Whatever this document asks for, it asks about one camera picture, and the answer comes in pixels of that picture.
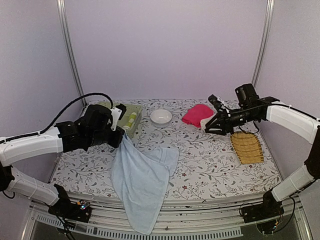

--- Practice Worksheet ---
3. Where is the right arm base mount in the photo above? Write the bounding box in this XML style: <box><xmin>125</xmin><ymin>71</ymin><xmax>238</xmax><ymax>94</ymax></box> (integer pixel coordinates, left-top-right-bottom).
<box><xmin>238</xmin><ymin>202</ymin><xmax>285</xmax><ymax>235</ymax></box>

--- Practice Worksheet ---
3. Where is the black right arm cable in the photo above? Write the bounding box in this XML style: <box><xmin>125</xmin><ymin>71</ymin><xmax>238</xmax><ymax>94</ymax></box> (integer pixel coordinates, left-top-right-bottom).
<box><xmin>238</xmin><ymin>119</ymin><xmax>262</xmax><ymax>135</ymax></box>

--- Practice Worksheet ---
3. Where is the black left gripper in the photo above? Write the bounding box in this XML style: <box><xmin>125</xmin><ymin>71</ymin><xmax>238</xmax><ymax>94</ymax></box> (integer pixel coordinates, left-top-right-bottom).
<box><xmin>87</xmin><ymin>125</ymin><xmax>125</xmax><ymax>148</ymax></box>

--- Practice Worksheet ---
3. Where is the aluminium front rail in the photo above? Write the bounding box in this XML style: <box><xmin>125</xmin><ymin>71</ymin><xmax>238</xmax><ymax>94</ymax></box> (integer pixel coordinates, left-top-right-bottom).
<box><xmin>21</xmin><ymin>193</ymin><xmax>313</xmax><ymax>240</ymax></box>

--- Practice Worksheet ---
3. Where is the light blue towel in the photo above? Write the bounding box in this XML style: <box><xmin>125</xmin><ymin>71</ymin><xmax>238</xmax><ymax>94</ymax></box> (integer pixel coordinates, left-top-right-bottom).
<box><xmin>111</xmin><ymin>135</ymin><xmax>179</xmax><ymax>235</ymax></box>

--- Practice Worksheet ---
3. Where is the green crocodile pattern towel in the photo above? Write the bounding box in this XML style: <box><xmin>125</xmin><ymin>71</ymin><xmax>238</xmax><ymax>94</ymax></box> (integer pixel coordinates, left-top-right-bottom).
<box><xmin>122</xmin><ymin>112</ymin><xmax>137</xmax><ymax>131</ymax></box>

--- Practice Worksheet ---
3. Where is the right aluminium frame post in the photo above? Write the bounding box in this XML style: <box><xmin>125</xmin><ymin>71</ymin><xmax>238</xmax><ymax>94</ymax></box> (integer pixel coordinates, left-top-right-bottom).
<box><xmin>251</xmin><ymin>0</ymin><xmax>275</xmax><ymax>88</ymax></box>

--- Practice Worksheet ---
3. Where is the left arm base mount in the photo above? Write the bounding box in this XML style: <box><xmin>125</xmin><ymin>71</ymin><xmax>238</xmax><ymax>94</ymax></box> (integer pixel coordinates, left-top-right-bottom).
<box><xmin>48</xmin><ymin>198</ymin><xmax>92</xmax><ymax>223</ymax></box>

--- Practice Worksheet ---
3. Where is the aluminium frame post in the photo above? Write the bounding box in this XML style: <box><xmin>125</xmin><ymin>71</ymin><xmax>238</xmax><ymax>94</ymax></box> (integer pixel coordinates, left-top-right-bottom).
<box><xmin>56</xmin><ymin>0</ymin><xmax>84</xmax><ymax>97</ymax></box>
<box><xmin>251</xmin><ymin>0</ymin><xmax>275</xmax><ymax>88</ymax></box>

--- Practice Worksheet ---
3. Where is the green plastic basket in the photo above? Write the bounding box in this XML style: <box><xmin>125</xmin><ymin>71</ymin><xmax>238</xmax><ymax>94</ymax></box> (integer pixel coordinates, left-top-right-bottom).
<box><xmin>91</xmin><ymin>101</ymin><xmax>142</xmax><ymax>140</ymax></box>

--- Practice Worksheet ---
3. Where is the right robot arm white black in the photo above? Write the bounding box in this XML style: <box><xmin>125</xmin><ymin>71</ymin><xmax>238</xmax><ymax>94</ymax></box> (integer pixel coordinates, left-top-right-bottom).
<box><xmin>205</xmin><ymin>83</ymin><xmax>320</xmax><ymax>218</ymax></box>

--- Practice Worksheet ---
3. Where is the white ceramic bowl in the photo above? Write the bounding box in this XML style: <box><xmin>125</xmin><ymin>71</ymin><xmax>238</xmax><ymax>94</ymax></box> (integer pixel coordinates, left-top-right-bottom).
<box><xmin>150</xmin><ymin>109</ymin><xmax>172</xmax><ymax>128</ymax></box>

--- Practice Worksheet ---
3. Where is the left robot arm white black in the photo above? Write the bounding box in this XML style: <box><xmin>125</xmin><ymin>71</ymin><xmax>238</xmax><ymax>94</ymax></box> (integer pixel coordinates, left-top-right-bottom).
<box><xmin>0</xmin><ymin>104</ymin><xmax>126</xmax><ymax>217</ymax></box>

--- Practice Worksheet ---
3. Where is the yellow woven bamboo tray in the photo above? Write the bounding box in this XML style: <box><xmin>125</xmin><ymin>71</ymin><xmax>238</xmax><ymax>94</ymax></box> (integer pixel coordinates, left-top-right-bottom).
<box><xmin>230</xmin><ymin>131</ymin><xmax>264</xmax><ymax>165</ymax></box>

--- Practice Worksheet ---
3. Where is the cream white towel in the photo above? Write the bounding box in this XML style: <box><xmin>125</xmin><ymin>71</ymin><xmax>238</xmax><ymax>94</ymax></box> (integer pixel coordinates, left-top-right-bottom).
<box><xmin>200</xmin><ymin>116</ymin><xmax>212</xmax><ymax>129</ymax></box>

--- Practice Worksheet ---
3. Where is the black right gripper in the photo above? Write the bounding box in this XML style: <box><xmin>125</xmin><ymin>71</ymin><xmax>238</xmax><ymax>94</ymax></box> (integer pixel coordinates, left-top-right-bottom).
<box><xmin>205</xmin><ymin>106</ymin><xmax>258</xmax><ymax>136</ymax></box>

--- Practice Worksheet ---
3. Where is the pink towel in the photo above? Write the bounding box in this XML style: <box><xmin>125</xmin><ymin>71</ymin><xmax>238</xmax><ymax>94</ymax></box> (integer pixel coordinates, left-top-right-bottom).
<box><xmin>182</xmin><ymin>104</ymin><xmax>214</xmax><ymax>128</ymax></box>

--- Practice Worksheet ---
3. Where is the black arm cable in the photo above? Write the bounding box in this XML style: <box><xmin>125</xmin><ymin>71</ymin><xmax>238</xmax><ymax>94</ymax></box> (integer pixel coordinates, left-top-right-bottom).
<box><xmin>238</xmin><ymin>119</ymin><xmax>262</xmax><ymax>135</ymax></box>
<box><xmin>0</xmin><ymin>92</ymin><xmax>115</xmax><ymax>141</ymax></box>

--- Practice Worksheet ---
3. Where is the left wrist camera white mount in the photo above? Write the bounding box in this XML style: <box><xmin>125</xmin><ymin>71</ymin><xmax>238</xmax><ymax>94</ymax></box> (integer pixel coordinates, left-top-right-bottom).
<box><xmin>110</xmin><ymin>103</ymin><xmax>127</xmax><ymax>131</ymax></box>

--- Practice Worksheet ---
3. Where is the left aluminium frame post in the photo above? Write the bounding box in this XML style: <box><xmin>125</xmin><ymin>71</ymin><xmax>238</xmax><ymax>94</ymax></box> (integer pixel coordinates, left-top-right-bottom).
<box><xmin>56</xmin><ymin>0</ymin><xmax>84</xmax><ymax>97</ymax></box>

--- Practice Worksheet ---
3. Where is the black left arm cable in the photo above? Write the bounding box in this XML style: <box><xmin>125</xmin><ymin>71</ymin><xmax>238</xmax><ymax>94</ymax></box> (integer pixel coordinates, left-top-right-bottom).
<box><xmin>0</xmin><ymin>92</ymin><xmax>115</xmax><ymax>141</ymax></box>

